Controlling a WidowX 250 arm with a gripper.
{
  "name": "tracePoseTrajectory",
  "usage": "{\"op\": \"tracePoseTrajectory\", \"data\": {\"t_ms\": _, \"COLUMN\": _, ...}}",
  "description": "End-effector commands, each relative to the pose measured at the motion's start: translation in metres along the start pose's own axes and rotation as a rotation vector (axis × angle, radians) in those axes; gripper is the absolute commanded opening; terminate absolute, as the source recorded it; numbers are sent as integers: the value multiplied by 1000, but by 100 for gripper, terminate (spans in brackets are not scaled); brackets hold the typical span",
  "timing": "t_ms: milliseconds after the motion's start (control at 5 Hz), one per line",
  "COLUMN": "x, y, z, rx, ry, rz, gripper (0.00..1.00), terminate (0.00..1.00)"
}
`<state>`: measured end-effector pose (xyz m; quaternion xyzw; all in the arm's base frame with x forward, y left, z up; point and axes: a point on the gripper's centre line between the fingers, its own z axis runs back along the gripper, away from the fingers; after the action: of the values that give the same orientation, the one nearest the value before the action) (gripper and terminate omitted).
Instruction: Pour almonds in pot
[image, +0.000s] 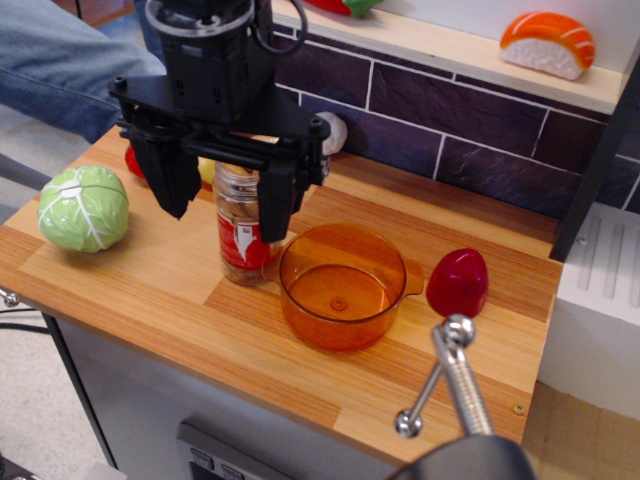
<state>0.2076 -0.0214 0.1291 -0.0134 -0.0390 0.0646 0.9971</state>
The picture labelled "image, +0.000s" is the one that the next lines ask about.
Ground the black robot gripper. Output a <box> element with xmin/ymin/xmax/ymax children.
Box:
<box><xmin>109</xmin><ymin>1</ymin><xmax>330</xmax><ymax>243</ymax></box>

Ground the clear almond jar red label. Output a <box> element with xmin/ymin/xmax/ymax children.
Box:
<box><xmin>213</xmin><ymin>162</ymin><xmax>280</xmax><ymax>286</ymax></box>

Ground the orange transparent plastic pot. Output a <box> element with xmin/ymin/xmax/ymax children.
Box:
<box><xmin>262</xmin><ymin>223</ymin><xmax>425</xmax><ymax>351</ymax></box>

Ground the yellow toy potato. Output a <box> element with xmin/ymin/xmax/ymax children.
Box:
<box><xmin>198</xmin><ymin>157</ymin><xmax>216</xmax><ymax>190</ymax></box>

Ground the red toy strawberry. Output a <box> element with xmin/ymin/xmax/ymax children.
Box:
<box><xmin>124</xmin><ymin>145</ymin><xmax>145</xmax><ymax>179</ymax></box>

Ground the white toy garlic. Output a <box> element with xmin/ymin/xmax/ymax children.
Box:
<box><xmin>317</xmin><ymin>111</ymin><xmax>348</xmax><ymax>156</ymax></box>

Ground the green toy cabbage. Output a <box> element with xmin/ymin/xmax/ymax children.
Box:
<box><xmin>37</xmin><ymin>165</ymin><xmax>129</xmax><ymax>253</ymax></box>

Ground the person in blue jeans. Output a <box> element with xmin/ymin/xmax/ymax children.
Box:
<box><xmin>1</xmin><ymin>1</ymin><xmax>166</xmax><ymax>143</ymax></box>

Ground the red green toy pepper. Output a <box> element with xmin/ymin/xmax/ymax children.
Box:
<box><xmin>307</xmin><ymin>0</ymin><xmax>382</xmax><ymax>18</ymax></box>

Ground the small metal knob left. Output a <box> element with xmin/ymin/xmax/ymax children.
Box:
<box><xmin>0</xmin><ymin>289</ymin><xmax>21</xmax><ymax>309</ymax></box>

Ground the dark red toy fruit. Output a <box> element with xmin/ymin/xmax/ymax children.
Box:
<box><xmin>426</xmin><ymin>248</ymin><xmax>489</xmax><ymax>318</ymax></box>

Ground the grey oven control panel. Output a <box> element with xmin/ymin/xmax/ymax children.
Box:
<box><xmin>176</xmin><ymin>422</ymin><xmax>289</xmax><ymax>480</ymax></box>

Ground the salmon sushi toy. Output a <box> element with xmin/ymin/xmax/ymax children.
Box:
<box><xmin>500</xmin><ymin>11</ymin><xmax>596</xmax><ymax>80</ymax></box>

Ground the white toy sink unit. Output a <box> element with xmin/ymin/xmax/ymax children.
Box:
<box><xmin>538</xmin><ymin>203</ymin><xmax>639</xmax><ymax>419</ymax></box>

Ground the wooden wall shelf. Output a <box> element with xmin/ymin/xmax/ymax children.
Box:
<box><xmin>304</xmin><ymin>1</ymin><xmax>639</xmax><ymax>114</ymax></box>

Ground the black cable on floor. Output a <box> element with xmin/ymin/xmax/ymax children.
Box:
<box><xmin>0</xmin><ymin>307</ymin><xmax>51</xmax><ymax>335</ymax></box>

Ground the black shelf post right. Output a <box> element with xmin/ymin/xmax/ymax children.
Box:
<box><xmin>549</xmin><ymin>43</ymin><xmax>639</xmax><ymax>262</ymax></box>

